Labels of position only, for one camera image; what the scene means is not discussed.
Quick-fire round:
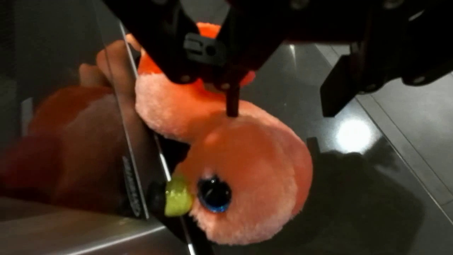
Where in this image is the pink flamingo plush toy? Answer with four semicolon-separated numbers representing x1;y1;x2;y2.
133;19;315;247

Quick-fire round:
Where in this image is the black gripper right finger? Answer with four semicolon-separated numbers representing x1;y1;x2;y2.
216;0;294;117

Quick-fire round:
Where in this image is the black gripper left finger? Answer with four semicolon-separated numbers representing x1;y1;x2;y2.
103;0;213;84

